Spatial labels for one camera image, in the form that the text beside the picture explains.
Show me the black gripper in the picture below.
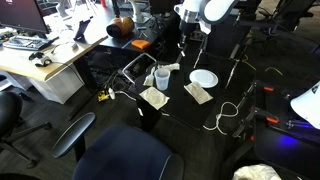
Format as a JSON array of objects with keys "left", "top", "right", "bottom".
[{"left": 177, "top": 19, "right": 201, "bottom": 51}]

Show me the clear plastic cup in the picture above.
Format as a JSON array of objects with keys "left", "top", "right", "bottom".
[{"left": 153, "top": 67, "right": 171, "bottom": 91}]

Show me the crumpled brown paper bag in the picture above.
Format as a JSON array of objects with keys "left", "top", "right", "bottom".
[{"left": 157, "top": 62, "right": 181, "bottom": 72}]

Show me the white round plate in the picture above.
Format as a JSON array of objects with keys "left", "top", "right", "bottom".
[{"left": 188, "top": 68, "right": 220, "bottom": 89}]

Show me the orange block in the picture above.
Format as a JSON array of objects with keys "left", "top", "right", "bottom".
[{"left": 130, "top": 39, "right": 151, "bottom": 51}]

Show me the flat brown paper bag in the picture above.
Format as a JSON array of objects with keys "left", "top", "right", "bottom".
[
  {"left": 138, "top": 86, "right": 171, "bottom": 111},
  {"left": 183, "top": 80, "right": 214, "bottom": 105}
]

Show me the silver framed tray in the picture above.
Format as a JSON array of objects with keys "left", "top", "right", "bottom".
[{"left": 121, "top": 52, "right": 158, "bottom": 85}]

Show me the white plug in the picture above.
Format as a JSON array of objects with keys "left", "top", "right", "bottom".
[{"left": 107, "top": 86, "right": 117, "bottom": 101}]

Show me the yellow connector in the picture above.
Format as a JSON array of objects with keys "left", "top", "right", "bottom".
[{"left": 97, "top": 89, "right": 111, "bottom": 103}]

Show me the black tablet stand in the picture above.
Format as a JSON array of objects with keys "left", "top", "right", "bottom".
[{"left": 73, "top": 15, "right": 95, "bottom": 42}]

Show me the dark blue office chair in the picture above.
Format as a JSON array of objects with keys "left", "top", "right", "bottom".
[{"left": 71, "top": 124, "right": 185, "bottom": 180}]

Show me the light wooden desk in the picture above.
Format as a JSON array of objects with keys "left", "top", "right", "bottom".
[{"left": 0, "top": 4, "right": 113, "bottom": 105}]

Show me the white dome cover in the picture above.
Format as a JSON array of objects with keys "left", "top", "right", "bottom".
[{"left": 289, "top": 80, "right": 320, "bottom": 131}]

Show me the black chair armrest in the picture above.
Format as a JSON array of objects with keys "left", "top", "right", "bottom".
[{"left": 51, "top": 111, "right": 97, "bottom": 160}]

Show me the black computer mouse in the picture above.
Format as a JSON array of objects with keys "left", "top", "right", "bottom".
[{"left": 28, "top": 51, "right": 45, "bottom": 61}]

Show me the white plastic bag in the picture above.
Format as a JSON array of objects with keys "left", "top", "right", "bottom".
[{"left": 231, "top": 162, "right": 284, "bottom": 180}]

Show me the computer keyboard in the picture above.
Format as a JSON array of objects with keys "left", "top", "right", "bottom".
[{"left": 2, "top": 35, "right": 52, "bottom": 52}]

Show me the black computer monitor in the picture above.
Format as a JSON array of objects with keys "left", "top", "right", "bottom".
[{"left": 0, "top": 0, "right": 52, "bottom": 35}]

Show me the black office chair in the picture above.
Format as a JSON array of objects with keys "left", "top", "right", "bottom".
[{"left": 0, "top": 90, "right": 53, "bottom": 169}]

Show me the wooden handled brush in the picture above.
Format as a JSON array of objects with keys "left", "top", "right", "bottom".
[{"left": 142, "top": 66, "right": 157, "bottom": 87}]

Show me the tangled cable bundle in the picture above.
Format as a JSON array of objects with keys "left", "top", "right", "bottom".
[{"left": 105, "top": 68, "right": 129, "bottom": 92}]

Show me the white cable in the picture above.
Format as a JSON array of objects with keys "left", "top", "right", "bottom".
[{"left": 202, "top": 101, "right": 240, "bottom": 136}]

